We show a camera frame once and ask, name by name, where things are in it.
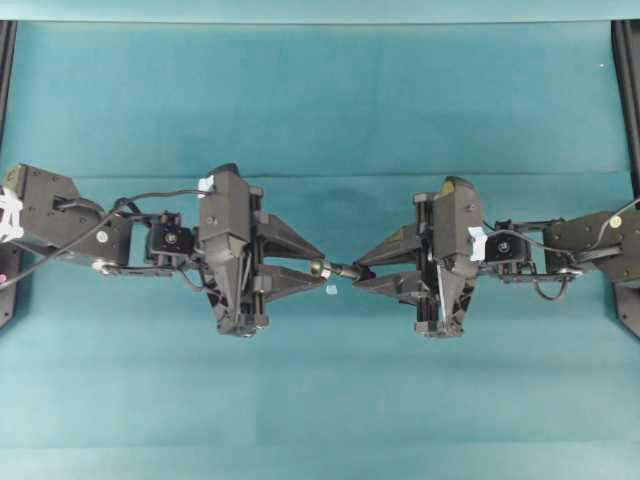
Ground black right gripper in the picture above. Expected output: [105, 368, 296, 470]
[353, 193, 478, 338]

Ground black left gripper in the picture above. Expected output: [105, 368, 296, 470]
[199, 187, 324, 338]

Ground dark steel threaded shaft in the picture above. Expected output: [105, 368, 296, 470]
[329, 263, 362, 280]

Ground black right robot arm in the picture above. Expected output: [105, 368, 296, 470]
[353, 191, 639, 338]

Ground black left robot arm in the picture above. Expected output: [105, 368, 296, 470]
[1, 163, 325, 337]

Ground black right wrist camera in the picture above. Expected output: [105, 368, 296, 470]
[432, 176, 483, 324]

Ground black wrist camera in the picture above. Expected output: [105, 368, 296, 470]
[198, 163, 251, 312]
[432, 176, 483, 324]

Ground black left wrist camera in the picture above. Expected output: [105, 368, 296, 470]
[198, 163, 251, 312]

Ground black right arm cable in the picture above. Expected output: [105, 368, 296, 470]
[479, 198, 640, 302]

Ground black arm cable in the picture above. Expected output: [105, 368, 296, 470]
[0, 187, 211, 289]
[479, 198, 640, 302]

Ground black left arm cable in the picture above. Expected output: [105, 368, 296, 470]
[0, 187, 211, 289]

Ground black left frame rail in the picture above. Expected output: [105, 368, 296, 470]
[1, 20, 23, 327]

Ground black frame rail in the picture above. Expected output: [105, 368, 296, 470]
[610, 19, 640, 344]
[1, 20, 23, 327]

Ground black right frame rail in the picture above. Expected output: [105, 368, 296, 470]
[610, 19, 640, 344]

